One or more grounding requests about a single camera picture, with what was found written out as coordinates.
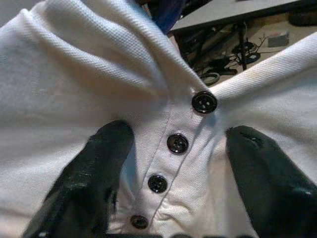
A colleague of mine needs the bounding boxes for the grey table black legs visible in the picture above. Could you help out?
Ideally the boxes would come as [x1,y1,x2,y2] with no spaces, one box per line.
[170,0,317,70]

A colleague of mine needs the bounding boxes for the white polo shirt black buttons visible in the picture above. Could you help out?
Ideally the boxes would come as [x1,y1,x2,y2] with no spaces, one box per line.
[0,0,317,238]

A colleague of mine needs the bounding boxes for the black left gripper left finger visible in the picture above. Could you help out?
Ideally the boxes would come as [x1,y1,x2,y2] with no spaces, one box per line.
[22,120,136,238]

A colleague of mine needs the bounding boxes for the small grey box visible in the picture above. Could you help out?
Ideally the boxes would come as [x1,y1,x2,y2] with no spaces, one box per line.
[268,31,290,48]

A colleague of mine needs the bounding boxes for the black cable bundle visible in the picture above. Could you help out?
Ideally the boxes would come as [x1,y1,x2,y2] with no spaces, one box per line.
[195,41,262,86]

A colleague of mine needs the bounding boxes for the purple plastic hanger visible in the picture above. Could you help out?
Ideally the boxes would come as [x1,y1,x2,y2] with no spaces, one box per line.
[158,0,184,33]

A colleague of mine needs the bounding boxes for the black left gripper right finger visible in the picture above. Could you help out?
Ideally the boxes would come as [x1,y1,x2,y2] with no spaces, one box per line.
[224,125,317,238]

